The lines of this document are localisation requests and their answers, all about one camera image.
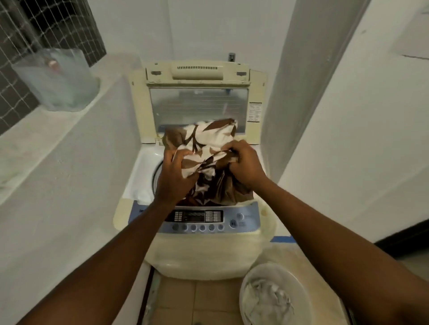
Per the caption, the person's left hand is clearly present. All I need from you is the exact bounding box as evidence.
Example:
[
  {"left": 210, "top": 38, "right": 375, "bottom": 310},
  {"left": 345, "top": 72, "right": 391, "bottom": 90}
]
[{"left": 154, "top": 148, "right": 202, "bottom": 206}]

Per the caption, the person's right hand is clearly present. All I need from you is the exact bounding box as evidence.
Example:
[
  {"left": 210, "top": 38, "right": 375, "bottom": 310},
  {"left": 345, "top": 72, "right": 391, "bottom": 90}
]
[{"left": 221, "top": 140, "right": 269, "bottom": 192}]

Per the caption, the brown and white patterned cloth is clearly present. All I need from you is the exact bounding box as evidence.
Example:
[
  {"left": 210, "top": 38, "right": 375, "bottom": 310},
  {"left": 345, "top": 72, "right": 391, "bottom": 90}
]
[{"left": 162, "top": 118, "right": 254, "bottom": 206}]

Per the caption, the person's right forearm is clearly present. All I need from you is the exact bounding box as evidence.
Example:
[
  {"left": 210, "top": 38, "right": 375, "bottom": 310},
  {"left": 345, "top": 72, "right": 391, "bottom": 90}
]
[{"left": 252, "top": 178, "right": 429, "bottom": 325}]

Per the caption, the person's left forearm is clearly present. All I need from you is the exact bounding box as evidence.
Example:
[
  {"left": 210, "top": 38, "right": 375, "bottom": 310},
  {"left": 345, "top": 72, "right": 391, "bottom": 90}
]
[{"left": 13, "top": 200, "right": 175, "bottom": 325}]

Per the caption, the cream top-load washing machine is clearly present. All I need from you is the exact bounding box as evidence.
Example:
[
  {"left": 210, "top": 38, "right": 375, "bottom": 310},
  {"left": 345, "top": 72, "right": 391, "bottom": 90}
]
[{"left": 113, "top": 60, "right": 277, "bottom": 281}]

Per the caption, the washing machine lid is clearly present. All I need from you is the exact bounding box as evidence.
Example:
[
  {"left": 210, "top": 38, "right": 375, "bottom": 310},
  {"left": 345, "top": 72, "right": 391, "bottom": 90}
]
[{"left": 129, "top": 60, "right": 267, "bottom": 145}]

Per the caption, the white cloth in bucket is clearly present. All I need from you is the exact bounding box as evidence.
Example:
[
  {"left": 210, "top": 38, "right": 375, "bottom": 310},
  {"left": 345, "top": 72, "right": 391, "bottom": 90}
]
[{"left": 242, "top": 279, "right": 295, "bottom": 325}]

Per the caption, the white plastic bucket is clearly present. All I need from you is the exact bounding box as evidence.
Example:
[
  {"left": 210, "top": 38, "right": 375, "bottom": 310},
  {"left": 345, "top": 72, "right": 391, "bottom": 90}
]
[{"left": 239, "top": 262, "right": 314, "bottom": 325}]

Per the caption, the clear plastic bag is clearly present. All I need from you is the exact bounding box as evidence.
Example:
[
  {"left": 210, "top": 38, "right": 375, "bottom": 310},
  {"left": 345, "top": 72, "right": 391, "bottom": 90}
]
[{"left": 11, "top": 48, "right": 101, "bottom": 113}]

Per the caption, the window wire mesh grille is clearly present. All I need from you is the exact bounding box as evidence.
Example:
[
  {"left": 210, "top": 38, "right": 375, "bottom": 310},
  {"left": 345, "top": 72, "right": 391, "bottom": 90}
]
[{"left": 0, "top": 0, "right": 107, "bottom": 135}]

